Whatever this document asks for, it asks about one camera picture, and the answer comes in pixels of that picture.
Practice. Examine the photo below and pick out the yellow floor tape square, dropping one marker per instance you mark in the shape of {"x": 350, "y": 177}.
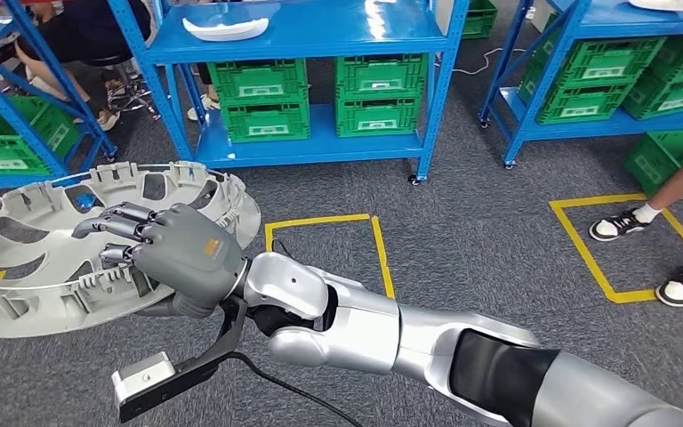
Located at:
{"x": 318, "y": 220}
{"x": 578, "y": 247}

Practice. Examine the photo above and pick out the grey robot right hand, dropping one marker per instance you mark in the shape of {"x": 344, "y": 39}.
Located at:
{"x": 194, "y": 259}

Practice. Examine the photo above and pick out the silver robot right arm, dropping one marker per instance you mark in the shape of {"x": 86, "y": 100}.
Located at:
{"x": 365, "y": 336}

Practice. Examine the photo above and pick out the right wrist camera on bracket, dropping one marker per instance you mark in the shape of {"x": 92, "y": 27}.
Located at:
{"x": 141, "y": 377}

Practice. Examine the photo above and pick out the white plastic part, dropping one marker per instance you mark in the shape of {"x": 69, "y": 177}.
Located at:
{"x": 223, "y": 32}
{"x": 665, "y": 4}

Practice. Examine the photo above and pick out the grey plastic hubcap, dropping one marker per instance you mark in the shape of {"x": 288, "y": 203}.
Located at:
{"x": 23, "y": 321}

